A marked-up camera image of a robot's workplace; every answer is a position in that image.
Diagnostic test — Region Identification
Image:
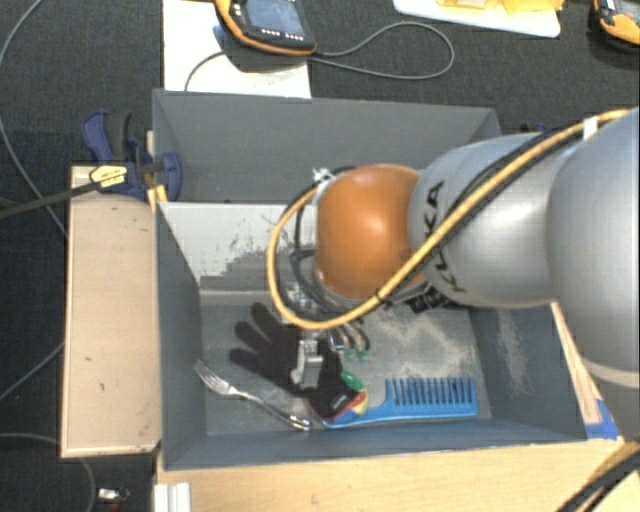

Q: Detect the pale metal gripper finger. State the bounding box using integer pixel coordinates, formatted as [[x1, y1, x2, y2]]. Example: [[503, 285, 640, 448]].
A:
[[304, 338, 326, 391], [290, 339, 307, 386]]

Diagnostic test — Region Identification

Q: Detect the black glove with colourful cuff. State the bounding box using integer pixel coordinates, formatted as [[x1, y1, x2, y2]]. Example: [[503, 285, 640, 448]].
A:
[[229, 301, 372, 424]]

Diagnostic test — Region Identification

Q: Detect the silver metal fork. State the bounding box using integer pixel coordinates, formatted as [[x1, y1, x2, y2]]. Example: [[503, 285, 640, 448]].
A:
[[192, 358, 313, 433]]

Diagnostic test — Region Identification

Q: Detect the blue plastic comb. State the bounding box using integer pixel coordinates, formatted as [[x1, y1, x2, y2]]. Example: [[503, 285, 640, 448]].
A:
[[321, 376, 479, 432]]

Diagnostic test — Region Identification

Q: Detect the pale wood board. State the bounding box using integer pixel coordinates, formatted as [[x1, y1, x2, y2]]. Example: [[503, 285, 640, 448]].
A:
[[60, 164, 162, 459]]

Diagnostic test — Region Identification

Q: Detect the grey metal bin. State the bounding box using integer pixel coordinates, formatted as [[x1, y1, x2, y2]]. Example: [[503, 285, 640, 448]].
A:
[[151, 88, 589, 472]]

